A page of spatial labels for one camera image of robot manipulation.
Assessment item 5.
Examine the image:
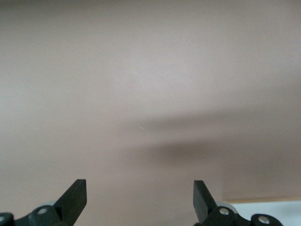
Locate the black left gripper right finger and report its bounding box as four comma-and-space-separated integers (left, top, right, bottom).
193, 180, 219, 225

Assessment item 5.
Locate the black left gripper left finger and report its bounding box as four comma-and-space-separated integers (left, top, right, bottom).
54, 179, 87, 226

